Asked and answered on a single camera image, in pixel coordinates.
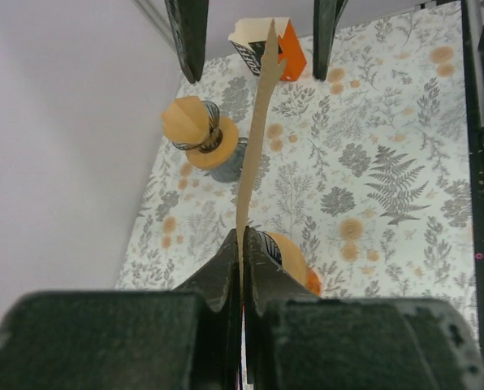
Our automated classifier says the clear glass dripper cone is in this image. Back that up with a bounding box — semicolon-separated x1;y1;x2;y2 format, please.
172;100;223;154

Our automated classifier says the glass coffee server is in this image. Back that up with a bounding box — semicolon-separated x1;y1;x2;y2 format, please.
206;137;248;183

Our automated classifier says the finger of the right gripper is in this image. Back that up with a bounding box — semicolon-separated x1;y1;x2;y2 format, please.
312;0;348;80
164;0;208;84

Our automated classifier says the orange coffee filter box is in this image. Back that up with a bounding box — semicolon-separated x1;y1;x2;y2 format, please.
227;16;308;82

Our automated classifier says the orange glass dripper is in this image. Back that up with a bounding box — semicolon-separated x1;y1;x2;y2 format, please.
306;267;322;297

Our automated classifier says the wooden dripper ring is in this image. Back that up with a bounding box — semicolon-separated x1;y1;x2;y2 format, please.
184;115;240;170

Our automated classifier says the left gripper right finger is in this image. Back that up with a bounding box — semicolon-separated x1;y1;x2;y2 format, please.
241;228;484;389

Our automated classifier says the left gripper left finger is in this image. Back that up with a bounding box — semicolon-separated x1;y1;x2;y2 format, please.
0;232;241;389

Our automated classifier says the brown paper coffee filter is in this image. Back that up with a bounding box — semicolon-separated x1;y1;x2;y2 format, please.
161;96;203;142

